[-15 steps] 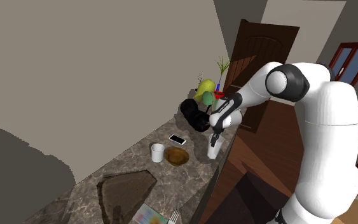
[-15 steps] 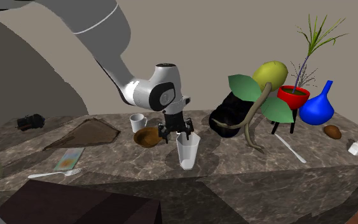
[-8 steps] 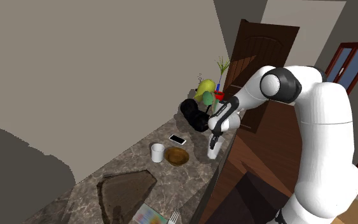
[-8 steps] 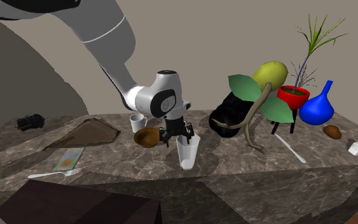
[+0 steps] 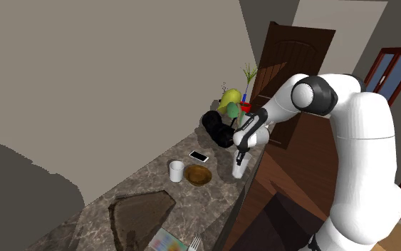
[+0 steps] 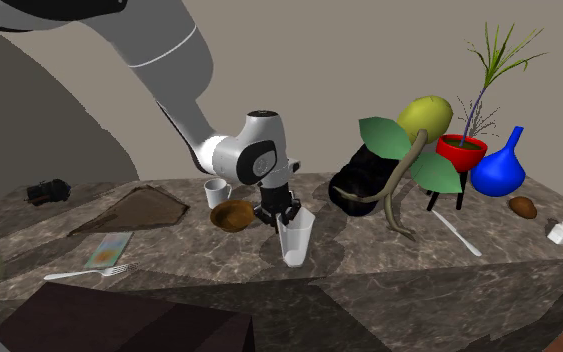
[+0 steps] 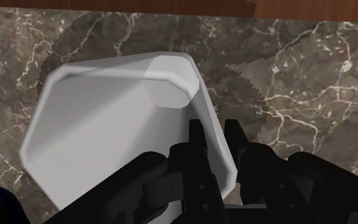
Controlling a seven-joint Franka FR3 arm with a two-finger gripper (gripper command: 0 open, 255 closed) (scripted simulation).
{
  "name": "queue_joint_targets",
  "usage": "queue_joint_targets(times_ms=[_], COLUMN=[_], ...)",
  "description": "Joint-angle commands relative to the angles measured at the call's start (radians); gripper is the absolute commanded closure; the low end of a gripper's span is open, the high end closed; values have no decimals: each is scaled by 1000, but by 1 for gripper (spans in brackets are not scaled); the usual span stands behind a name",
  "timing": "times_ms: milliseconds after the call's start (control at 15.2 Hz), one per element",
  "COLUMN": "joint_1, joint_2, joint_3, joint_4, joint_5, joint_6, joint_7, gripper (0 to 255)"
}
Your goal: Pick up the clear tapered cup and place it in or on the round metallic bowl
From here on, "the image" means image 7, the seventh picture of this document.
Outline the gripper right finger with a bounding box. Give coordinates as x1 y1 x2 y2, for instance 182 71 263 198
223 118 358 224

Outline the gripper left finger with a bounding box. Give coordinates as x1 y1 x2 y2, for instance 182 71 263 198
43 118 229 224

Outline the white cup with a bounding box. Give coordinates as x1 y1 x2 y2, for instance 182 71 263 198
18 51 238 224

